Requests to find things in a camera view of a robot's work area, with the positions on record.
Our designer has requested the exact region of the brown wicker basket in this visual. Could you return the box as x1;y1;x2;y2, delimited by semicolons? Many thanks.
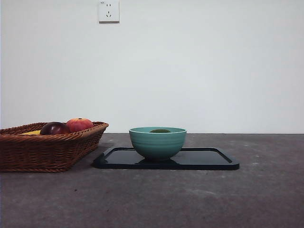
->
0;121;109;173

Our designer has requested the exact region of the white wall socket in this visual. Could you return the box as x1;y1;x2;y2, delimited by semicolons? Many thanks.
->
98;0;120;24

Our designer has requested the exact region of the black rectangular tray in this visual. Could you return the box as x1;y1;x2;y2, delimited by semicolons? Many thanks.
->
93;146;240;171

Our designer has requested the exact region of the teal ribbed bowl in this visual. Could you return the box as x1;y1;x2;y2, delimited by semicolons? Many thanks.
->
129;127;188;162

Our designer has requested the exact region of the red apple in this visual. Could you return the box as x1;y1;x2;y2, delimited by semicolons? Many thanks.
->
66;117;95;133

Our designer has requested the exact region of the dark red plum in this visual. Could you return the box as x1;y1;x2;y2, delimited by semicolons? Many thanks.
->
39;122;71;135

